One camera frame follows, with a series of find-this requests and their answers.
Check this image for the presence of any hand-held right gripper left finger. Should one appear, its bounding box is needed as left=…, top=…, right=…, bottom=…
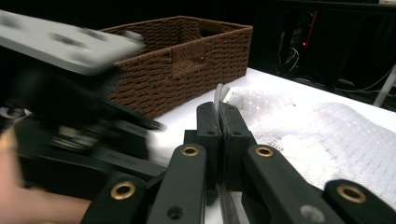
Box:
left=184, top=102, right=222, bottom=190

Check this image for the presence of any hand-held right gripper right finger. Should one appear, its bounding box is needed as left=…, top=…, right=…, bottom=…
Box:
left=219, top=103, right=258, bottom=190

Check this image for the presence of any white mesh laundry bag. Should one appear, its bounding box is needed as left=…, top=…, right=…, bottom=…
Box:
left=214, top=83, right=396, bottom=224

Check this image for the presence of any brown woven basket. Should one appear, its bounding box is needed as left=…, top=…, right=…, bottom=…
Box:
left=100, top=15, right=254, bottom=119

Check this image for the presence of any dark equipment rack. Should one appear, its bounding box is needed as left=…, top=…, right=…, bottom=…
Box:
left=253, top=6, right=337, bottom=80

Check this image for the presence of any white stand leg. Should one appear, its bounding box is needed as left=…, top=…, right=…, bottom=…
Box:
left=373, top=64, right=396, bottom=107

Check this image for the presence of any white cable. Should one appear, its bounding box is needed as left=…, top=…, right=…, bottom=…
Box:
left=334, top=69, right=394, bottom=94

